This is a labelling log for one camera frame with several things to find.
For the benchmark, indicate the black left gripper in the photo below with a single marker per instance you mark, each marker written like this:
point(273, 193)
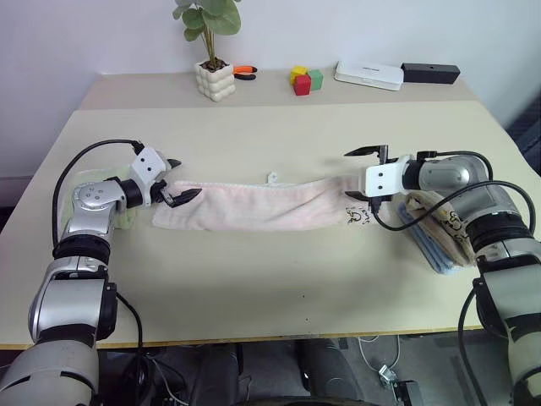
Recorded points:
point(162, 191)

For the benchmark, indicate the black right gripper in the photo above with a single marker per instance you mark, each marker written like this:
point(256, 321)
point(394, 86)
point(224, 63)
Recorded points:
point(383, 154)

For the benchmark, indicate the pink towel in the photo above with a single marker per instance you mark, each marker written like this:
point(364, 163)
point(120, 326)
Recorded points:
point(253, 207)

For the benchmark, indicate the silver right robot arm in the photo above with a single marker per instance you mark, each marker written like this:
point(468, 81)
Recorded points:
point(448, 173)

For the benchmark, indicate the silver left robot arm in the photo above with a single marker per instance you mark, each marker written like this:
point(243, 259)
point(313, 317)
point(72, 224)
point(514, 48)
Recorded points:
point(84, 205)

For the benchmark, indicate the light green towel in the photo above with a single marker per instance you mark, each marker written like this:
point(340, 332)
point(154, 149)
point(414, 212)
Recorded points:
point(127, 218)

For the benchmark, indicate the light blue towel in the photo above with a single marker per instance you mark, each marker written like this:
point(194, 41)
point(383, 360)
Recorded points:
point(427, 250)

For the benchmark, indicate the beige printed towel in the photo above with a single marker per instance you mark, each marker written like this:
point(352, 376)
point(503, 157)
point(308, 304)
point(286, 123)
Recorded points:
point(444, 237)

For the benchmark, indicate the flat white box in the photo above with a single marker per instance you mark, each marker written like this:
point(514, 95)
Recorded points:
point(367, 75)

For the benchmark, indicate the green block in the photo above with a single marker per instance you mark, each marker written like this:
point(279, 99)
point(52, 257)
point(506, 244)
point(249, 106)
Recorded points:
point(316, 79)

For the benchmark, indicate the white bubble plant pot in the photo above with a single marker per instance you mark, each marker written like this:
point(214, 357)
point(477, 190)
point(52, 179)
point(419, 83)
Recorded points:
point(214, 82)

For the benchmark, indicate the red block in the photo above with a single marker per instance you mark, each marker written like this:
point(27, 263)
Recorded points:
point(302, 86)

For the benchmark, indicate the yellow block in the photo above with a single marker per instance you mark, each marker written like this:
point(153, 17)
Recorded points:
point(297, 72)

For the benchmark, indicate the long black box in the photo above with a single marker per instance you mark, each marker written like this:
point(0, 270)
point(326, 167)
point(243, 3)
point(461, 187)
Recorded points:
point(431, 72)

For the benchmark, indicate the green leafy plant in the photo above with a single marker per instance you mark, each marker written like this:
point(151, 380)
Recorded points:
point(211, 19)

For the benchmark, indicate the dark mesh chair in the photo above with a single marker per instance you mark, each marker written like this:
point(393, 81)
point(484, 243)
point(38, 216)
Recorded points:
point(528, 131)

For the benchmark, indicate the dark grey rounded shape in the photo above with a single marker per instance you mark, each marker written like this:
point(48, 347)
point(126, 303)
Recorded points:
point(329, 368)
point(217, 376)

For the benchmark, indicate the small black floor box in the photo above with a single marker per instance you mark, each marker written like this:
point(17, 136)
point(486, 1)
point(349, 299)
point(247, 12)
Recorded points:
point(406, 393)

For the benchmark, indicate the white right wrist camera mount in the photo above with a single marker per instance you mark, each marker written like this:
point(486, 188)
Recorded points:
point(382, 179)

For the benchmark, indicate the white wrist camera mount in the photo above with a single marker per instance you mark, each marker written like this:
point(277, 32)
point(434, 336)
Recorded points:
point(382, 179)
point(145, 166)

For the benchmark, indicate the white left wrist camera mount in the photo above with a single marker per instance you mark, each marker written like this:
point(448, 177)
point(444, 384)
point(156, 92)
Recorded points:
point(145, 166)

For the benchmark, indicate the small metal bracket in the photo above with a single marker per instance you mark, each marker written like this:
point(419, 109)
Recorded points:
point(386, 374)

